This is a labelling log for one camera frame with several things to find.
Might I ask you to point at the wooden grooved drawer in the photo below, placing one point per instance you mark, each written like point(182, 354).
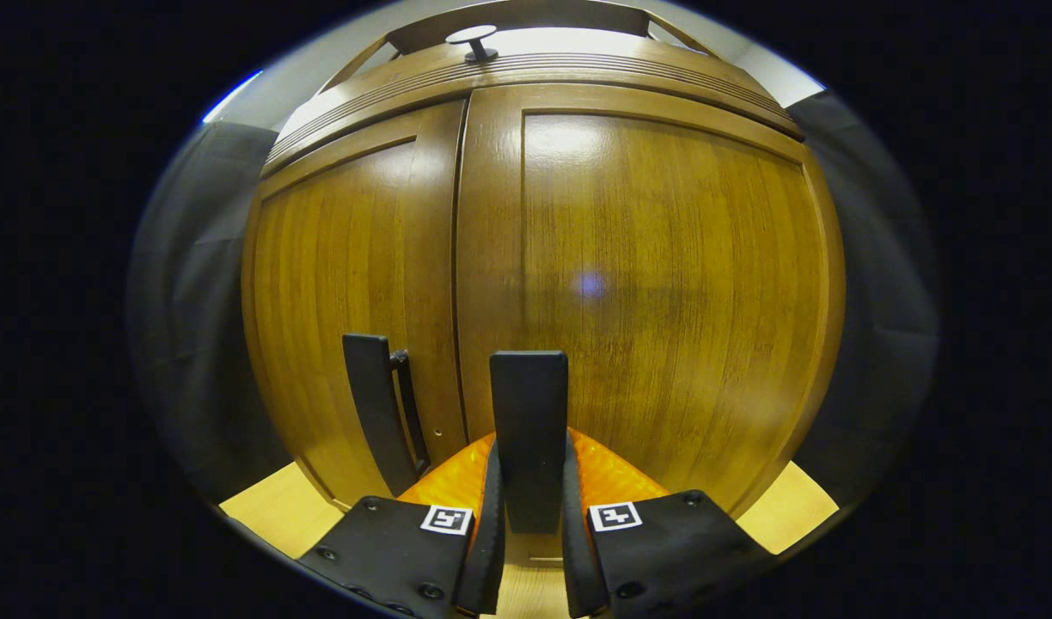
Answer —
point(577, 73)

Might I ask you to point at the wooden cabinet door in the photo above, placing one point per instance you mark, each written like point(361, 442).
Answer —
point(663, 284)
point(337, 275)

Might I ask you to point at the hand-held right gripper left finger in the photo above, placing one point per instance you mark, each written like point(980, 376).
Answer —
point(492, 533)

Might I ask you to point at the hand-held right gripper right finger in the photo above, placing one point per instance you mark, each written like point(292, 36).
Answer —
point(575, 550)

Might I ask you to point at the wooden double-door shoe cabinet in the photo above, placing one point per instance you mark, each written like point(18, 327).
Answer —
point(577, 13)

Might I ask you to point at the black round drawer knob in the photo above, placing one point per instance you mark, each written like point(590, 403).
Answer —
point(472, 35)

